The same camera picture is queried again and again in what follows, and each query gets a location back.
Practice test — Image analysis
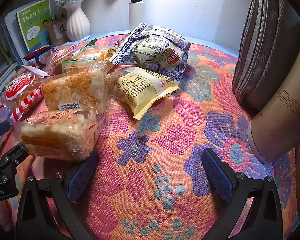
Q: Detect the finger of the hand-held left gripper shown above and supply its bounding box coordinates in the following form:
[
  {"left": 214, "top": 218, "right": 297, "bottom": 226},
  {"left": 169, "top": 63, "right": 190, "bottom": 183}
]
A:
[
  {"left": 0, "top": 144, "right": 28, "bottom": 165},
  {"left": 0, "top": 121, "right": 11, "bottom": 142}
]

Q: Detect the floral woven mat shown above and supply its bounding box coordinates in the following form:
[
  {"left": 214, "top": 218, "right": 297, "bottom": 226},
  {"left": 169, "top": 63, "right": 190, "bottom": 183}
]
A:
[{"left": 0, "top": 34, "right": 298, "bottom": 240}]

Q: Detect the grey zip pouch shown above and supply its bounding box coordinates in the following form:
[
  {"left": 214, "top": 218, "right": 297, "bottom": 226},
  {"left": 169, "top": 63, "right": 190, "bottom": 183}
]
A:
[{"left": 231, "top": 0, "right": 300, "bottom": 110}]

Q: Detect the white desk lamp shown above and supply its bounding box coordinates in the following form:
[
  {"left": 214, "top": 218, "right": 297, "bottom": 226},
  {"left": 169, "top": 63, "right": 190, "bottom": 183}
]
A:
[{"left": 128, "top": 0, "right": 147, "bottom": 32}]

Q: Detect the yellow bread packet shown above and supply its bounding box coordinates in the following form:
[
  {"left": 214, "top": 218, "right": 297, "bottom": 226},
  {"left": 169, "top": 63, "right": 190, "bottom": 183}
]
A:
[{"left": 106, "top": 66, "right": 181, "bottom": 120}]

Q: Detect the purple and white chip bag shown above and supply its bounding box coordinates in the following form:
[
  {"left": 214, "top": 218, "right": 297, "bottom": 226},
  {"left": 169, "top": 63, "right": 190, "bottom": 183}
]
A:
[{"left": 109, "top": 23, "right": 190, "bottom": 83}]

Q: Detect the green and white snack packet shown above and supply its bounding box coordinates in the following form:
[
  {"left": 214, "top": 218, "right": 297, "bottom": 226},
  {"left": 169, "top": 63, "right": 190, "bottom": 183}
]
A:
[{"left": 61, "top": 58, "right": 98, "bottom": 73}]

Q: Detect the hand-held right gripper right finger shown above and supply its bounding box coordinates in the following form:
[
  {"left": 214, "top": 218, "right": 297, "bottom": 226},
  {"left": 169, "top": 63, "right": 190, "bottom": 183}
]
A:
[{"left": 201, "top": 147, "right": 283, "bottom": 240}]

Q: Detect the brown pen holder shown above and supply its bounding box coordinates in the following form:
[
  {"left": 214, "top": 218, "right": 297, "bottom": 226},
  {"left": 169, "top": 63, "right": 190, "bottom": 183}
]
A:
[{"left": 45, "top": 17, "right": 68, "bottom": 47}]

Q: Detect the light blue bookend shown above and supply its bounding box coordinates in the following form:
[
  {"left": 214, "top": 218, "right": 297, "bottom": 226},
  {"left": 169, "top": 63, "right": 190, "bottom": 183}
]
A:
[{"left": 39, "top": 29, "right": 53, "bottom": 48}]

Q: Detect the small white snack packet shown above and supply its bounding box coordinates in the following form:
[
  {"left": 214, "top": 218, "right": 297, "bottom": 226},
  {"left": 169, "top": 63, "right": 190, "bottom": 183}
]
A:
[{"left": 22, "top": 65, "right": 50, "bottom": 77}]

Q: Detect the beige thermos bottle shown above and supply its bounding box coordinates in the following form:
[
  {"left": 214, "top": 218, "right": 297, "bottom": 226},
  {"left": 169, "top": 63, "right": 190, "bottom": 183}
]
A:
[{"left": 247, "top": 79, "right": 300, "bottom": 163}]

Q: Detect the row of standing books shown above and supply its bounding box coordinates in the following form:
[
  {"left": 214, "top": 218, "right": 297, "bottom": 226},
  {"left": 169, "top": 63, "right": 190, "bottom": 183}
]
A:
[{"left": 0, "top": 5, "right": 25, "bottom": 65}]

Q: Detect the clear popcorn cake packet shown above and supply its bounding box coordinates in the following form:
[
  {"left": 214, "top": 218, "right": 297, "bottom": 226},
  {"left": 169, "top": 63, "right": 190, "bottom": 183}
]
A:
[
  {"left": 41, "top": 61, "right": 108, "bottom": 113},
  {"left": 16, "top": 107, "right": 103, "bottom": 162}
]

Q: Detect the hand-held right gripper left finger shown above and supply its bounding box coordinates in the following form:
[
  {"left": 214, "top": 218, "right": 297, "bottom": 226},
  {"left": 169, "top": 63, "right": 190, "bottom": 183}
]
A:
[{"left": 16, "top": 151, "right": 100, "bottom": 240}]

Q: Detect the green cover book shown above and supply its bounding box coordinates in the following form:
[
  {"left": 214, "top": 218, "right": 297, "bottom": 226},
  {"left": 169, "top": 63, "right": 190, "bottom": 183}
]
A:
[{"left": 16, "top": 0, "right": 52, "bottom": 52}]

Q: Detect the blue snack packet red edge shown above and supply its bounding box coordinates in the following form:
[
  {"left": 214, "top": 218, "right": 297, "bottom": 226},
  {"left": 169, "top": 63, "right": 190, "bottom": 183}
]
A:
[{"left": 24, "top": 45, "right": 53, "bottom": 65}]

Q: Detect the stack of flat books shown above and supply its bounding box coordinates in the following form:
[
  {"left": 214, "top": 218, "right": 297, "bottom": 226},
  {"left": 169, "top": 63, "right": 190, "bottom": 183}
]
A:
[{"left": 0, "top": 60, "right": 23, "bottom": 105}]

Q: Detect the clear pastry packet red label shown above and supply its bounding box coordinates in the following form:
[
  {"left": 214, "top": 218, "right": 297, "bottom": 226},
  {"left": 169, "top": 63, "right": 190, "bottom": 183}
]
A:
[{"left": 50, "top": 45, "right": 78, "bottom": 75}]

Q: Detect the clear round cake packet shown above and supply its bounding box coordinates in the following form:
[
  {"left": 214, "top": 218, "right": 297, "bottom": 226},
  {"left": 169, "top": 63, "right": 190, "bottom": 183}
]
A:
[{"left": 76, "top": 43, "right": 118, "bottom": 63}]

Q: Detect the white ribbed vase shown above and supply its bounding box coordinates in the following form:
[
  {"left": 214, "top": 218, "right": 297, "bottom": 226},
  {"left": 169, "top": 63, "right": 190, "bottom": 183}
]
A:
[{"left": 62, "top": 1, "right": 91, "bottom": 42}]

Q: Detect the red striped bread bag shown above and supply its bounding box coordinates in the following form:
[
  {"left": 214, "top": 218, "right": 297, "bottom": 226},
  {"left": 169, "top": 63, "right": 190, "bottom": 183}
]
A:
[{"left": 0, "top": 71, "right": 44, "bottom": 123}]

